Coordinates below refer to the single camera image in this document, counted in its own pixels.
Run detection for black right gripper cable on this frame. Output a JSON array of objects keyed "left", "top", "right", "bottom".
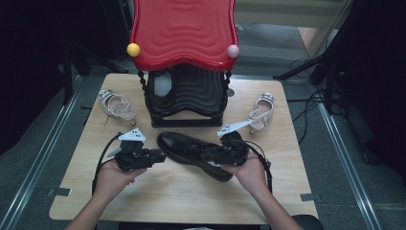
[{"left": 243, "top": 140, "right": 275, "bottom": 195}]

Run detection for person's left hand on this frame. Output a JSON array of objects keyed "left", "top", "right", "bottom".
[{"left": 92, "top": 158, "right": 148, "bottom": 206}]

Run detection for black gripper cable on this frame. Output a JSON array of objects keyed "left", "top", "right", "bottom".
[
  {"left": 91, "top": 131, "right": 124, "bottom": 196},
  {"left": 243, "top": 140, "right": 275, "bottom": 195}
]

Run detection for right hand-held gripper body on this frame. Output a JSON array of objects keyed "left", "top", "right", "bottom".
[{"left": 216, "top": 119, "right": 254, "bottom": 167}]

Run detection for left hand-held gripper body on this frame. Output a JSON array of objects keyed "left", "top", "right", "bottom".
[{"left": 107, "top": 127, "right": 153, "bottom": 173}]

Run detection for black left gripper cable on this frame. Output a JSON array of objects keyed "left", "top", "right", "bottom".
[{"left": 91, "top": 131, "right": 124, "bottom": 196}]

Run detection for black leather shoe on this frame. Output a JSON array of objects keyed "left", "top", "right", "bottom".
[{"left": 156, "top": 131, "right": 235, "bottom": 183}]

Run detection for black stand leg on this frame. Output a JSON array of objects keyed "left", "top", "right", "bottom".
[{"left": 273, "top": 54, "right": 324, "bottom": 81}]

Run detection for metal floor rail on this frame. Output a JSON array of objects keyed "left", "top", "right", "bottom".
[
  {"left": 317, "top": 103, "right": 386, "bottom": 230},
  {"left": 0, "top": 75, "right": 82, "bottom": 230}
]

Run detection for dark curtain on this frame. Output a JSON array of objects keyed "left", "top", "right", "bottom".
[
  {"left": 314, "top": 0, "right": 406, "bottom": 176},
  {"left": 0, "top": 0, "right": 130, "bottom": 156}
]

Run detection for red and black shoe rack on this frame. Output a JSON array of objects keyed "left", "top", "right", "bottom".
[{"left": 126, "top": 0, "right": 240, "bottom": 128}]

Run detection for black floor cables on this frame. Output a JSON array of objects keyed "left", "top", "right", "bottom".
[{"left": 286, "top": 57, "right": 328, "bottom": 146}]

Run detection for person's right hand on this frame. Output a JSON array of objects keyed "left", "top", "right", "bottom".
[{"left": 222, "top": 151, "right": 273, "bottom": 199}]

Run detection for white jewelled heeled sandal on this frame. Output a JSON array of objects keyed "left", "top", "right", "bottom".
[
  {"left": 248, "top": 91, "right": 276, "bottom": 136},
  {"left": 97, "top": 88, "right": 138, "bottom": 127}
]

